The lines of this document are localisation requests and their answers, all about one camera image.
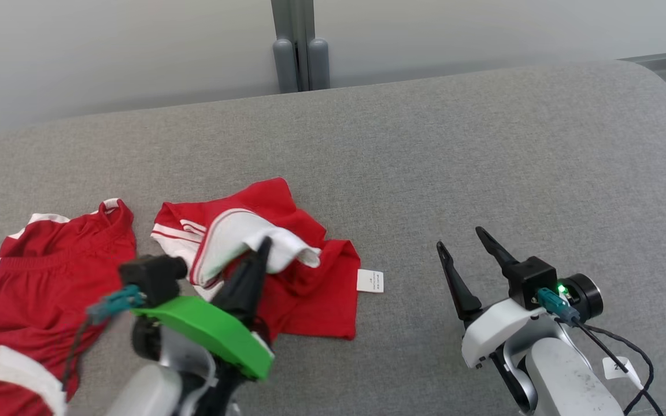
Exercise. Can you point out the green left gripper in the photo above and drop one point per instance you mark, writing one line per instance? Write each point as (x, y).
(211, 332)

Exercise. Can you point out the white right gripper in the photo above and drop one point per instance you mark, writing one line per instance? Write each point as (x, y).
(492, 329)

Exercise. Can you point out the red jersey with number 23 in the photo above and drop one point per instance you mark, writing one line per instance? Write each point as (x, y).
(310, 289)

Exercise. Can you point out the red shorts with white stripe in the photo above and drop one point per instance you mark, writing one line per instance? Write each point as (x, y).
(38, 289)

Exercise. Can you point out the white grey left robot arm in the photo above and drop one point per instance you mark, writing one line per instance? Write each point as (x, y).
(148, 393)

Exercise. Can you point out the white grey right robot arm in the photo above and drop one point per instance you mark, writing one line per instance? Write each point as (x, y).
(564, 375)

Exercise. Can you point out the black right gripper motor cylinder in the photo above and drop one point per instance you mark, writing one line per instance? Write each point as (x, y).
(586, 297)

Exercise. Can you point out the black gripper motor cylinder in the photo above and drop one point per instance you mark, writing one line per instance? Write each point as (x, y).
(145, 341)
(586, 297)

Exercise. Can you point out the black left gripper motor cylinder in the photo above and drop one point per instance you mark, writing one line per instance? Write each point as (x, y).
(145, 341)

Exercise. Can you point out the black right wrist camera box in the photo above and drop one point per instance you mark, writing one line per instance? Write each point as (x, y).
(532, 280)

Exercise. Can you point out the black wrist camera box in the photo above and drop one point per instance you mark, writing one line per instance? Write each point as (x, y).
(151, 277)
(532, 280)

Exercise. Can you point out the teal right camera connector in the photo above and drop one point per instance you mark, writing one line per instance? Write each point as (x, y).
(558, 306)

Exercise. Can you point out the teal camera connector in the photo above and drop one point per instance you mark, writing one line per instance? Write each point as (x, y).
(558, 306)
(116, 303)

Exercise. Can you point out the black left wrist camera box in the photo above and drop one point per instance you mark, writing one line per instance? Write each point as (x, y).
(151, 277)

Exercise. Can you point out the teal left camera connector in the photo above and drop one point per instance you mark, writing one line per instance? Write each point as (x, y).
(116, 303)

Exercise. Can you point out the grey rounded post foot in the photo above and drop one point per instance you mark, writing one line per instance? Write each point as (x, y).
(319, 63)
(285, 66)

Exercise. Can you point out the grey metal partition post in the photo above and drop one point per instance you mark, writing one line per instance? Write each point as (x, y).
(301, 23)

